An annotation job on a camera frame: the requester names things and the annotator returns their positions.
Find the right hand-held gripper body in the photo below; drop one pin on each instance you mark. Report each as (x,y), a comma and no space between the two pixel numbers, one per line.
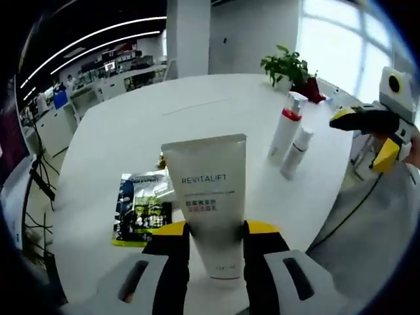
(398,95)

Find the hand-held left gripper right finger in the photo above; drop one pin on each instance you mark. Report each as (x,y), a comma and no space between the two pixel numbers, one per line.
(262,262)

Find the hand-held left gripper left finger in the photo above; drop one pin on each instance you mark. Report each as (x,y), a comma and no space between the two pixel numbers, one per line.
(170,262)

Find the green black skincare sachet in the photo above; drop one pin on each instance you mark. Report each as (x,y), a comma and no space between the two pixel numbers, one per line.
(147,220)

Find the small white skincare bottle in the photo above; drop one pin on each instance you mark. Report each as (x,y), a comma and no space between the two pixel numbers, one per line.
(295,154)

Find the red collar white skincare bottle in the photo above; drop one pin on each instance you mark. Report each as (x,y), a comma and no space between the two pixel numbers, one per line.
(283,138)

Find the gold foil skincare sachet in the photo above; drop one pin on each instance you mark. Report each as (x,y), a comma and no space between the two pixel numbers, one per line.
(162,162)

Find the white skincare tube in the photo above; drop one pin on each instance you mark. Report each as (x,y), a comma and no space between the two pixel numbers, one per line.
(206,164)

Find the blue storage box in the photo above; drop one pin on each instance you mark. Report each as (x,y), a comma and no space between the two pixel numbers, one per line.
(60,101)

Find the bright window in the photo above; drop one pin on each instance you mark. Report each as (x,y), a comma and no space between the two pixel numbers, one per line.
(344,49)

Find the green plant in red pot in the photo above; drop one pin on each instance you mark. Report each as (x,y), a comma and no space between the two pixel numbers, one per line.
(288,65)

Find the white pillar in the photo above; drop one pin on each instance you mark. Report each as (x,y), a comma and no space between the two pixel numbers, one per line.
(187,39)

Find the ceiling light strip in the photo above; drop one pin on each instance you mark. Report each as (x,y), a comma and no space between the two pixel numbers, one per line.
(115,41)
(98,31)

